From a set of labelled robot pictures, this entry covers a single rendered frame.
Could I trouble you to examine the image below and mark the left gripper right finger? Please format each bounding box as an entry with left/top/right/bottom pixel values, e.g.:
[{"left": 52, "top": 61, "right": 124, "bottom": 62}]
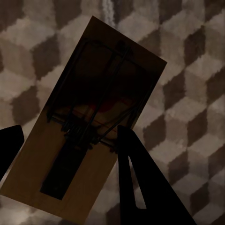
[{"left": 117, "top": 125, "right": 196, "bottom": 225}]

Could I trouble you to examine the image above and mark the mousetrap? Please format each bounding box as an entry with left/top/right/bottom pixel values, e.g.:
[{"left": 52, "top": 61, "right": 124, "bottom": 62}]
[{"left": 0, "top": 16, "right": 167, "bottom": 225}]

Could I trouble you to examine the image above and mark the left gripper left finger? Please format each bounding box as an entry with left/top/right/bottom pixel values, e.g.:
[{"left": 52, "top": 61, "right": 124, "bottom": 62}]
[{"left": 0, "top": 125, "right": 24, "bottom": 180}]

